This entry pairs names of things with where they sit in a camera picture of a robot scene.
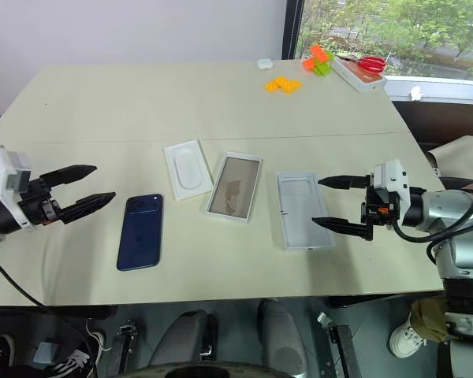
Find orange and white box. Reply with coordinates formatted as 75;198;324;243
333;57;389;95

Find white phone box base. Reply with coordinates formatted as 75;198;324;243
204;151;263;228

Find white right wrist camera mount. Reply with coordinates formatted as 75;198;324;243
372;158;412;222

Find black sneaker white laces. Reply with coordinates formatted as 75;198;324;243
43;329;106;376

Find yellow toy building blocks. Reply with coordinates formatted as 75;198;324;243
263;76;303;95

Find black sneaker white sole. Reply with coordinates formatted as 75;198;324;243
0;334;17;370

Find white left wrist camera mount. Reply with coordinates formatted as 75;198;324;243
0;146;37;229

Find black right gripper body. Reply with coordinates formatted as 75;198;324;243
360;183;397;241

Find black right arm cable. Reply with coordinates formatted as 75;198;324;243
392;191;473;269

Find black window frame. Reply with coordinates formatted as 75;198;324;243
282;0;305;61

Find orange toy building blocks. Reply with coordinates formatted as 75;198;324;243
302;44;332;72

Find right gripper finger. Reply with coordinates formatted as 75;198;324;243
311;216;366;239
318;175;374;191

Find white moulded insert tray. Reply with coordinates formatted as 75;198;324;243
164;138;215;202

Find white phone box lid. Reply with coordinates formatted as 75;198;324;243
274;169;337;252

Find green toy building blocks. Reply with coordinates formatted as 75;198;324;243
313;50;334;77

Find dark blue smartphone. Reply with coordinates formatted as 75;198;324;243
116;193;165;272

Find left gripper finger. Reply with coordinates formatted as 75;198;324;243
39;164;99;189
58;191;117;225

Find grey rounded shape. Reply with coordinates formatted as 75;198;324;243
257;298;309;375
148;309;218;371

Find beige sheet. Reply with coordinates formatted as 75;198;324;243
425;135;473;179

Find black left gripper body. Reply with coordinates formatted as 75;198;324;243
21;175;64;226

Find metal table bracket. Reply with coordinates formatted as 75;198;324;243
117;319;140;367
316;310;354;378

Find red handled scissors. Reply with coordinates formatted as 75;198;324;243
336;54;388;74

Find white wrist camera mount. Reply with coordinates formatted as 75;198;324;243
372;158;412;222
0;146;37;229

